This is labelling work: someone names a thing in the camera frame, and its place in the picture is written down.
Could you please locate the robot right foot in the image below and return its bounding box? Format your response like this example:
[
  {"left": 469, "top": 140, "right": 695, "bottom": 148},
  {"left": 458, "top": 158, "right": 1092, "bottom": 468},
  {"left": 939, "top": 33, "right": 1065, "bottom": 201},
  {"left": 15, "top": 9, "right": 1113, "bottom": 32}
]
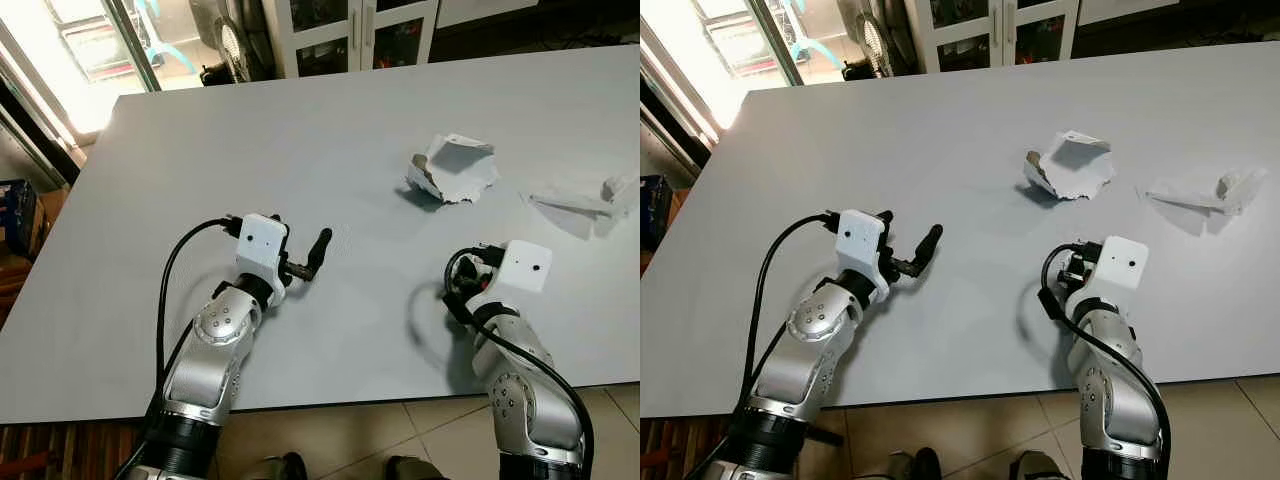
[
  {"left": 384, "top": 454, "right": 454, "bottom": 480},
  {"left": 1008, "top": 449, "right": 1077, "bottom": 480}
]

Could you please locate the blue plastic crate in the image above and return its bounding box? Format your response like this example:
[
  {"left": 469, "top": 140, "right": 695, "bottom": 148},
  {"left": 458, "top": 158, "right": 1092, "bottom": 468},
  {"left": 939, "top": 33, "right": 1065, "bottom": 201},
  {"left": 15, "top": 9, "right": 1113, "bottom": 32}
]
[
  {"left": 640, "top": 174, "right": 674, "bottom": 253},
  {"left": 0, "top": 178, "right": 40, "bottom": 263}
]

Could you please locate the black standing fan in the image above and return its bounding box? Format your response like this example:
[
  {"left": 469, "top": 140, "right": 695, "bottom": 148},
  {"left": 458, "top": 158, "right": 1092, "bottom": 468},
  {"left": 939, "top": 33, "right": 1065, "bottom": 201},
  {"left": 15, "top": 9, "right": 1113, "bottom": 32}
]
[
  {"left": 842, "top": 8, "right": 918, "bottom": 83},
  {"left": 200, "top": 12, "right": 278, "bottom": 88}
]

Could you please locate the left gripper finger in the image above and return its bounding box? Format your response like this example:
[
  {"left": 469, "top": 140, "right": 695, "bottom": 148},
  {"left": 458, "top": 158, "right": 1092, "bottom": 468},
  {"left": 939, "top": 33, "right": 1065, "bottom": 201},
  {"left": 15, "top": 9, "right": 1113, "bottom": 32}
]
[
  {"left": 912, "top": 225, "right": 944, "bottom": 276},
  {"left": 305, "top": 228, "right": 334, "bottom": 278}
]

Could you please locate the torn white cardboard box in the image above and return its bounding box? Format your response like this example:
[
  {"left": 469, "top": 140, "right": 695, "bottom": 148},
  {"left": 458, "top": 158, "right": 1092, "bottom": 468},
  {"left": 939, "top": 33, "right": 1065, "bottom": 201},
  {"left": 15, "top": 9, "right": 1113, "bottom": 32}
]
[
  {"left": 1022, "top": 129, "right": 1117, "bottom": 202},
  {"left": 404, "top": 132, "right": 500, "bottom": 205}
]

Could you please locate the green-framed glass door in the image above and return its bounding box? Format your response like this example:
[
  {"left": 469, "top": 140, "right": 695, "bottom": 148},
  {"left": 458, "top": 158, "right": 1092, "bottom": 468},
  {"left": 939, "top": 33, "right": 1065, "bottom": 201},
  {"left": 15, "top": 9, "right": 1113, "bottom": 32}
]
[
  {"left": 40, "top": 0, "right": 221, "bottom": 97},
  {"left": 690, "top": 0, "right": 863, "bottom": 87}
]

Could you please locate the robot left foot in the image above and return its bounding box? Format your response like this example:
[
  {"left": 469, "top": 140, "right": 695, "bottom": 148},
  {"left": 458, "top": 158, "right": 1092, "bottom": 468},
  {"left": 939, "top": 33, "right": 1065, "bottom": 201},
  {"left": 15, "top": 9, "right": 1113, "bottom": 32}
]
[
  {"left": 244, "top": 451, "right": 310, "bottom": 480},
  {"left": 880, "top": 447, "right": 944, "bottom": 480}
]

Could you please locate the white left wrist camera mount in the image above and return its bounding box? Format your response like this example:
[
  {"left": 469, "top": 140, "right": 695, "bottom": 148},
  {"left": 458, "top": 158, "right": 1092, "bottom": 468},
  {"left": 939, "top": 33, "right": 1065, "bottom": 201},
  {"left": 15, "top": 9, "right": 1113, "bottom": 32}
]
[
  {"left": 835, "top": 209, "right": 892, "bottom": 301},
  {"left": 236, "top": 213, "right": 292, "bottom": 293}
]

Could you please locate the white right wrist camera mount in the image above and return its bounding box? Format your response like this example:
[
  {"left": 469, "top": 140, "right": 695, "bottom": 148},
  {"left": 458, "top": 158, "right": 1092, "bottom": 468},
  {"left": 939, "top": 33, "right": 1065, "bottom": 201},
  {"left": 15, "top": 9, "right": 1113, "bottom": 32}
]
[
  {"left": 1084, "top": 236, "right": 1150, "bottom": 294},
  {"left": 486, "top": 240, "right": 553, "bottom": 295}
]

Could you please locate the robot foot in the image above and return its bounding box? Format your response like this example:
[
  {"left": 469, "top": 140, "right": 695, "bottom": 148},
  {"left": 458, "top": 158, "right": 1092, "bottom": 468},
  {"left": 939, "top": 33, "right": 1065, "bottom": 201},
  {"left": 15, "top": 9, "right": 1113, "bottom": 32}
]
[
  {"left": 384, "top": 454, "right": 454, "bottom": 480},
  {"left": 880, "top": 447, "right": 944, "bottom": 480},
  {"left": 244, "top": 451, "right": 310, "bottom": 480},
  {"left": 1008, "top": 449, "right": 1077, "bottom": 480}
]

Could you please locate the white glass-door cabinet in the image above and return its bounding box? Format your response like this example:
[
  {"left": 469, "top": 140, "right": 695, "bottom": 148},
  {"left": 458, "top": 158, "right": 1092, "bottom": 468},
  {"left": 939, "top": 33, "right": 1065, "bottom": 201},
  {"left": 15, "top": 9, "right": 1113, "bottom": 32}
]
[
  {"left": 905, "top": 0, "right": 1082, "bottom": 75},
  {"left": 262, "top": 0, "right": 442, "bottom": 80}
]

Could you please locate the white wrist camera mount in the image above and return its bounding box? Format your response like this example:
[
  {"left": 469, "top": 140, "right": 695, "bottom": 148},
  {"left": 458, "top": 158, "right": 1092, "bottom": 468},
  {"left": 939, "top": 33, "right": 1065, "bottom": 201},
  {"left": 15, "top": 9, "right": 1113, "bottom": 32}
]
[
  {"left": 486, "top": 240, "right": 553, "bottom": 295},
  {"left": 1084, "top": 236, "right": 1150, "bottom": 294},
  {"left": 835, "top": 209, "right": 892, "bottom": 301},
  {"left": 236, "top": 213, "right": 292, "bottom": 293}
]

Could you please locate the white paper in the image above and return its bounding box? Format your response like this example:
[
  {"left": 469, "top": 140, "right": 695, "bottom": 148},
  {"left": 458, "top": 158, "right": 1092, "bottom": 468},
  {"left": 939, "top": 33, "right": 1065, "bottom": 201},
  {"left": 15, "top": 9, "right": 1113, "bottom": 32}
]
[
  {"left": 1144, "top": 167, "right": 1267, "bottom": 217},
  {"left": 519, "top": 174, "right": 634, "bottom": 220}
]

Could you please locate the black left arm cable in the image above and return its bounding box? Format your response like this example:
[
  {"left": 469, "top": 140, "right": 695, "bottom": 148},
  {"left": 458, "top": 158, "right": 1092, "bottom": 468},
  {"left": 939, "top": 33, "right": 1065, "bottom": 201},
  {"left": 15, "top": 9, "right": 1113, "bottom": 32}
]
[
  {"left": 743, "top": 211, "right": 843, "bottom": 401},
  {"left": 153, "top": 216, "right": 247, "bottom": 403}
]

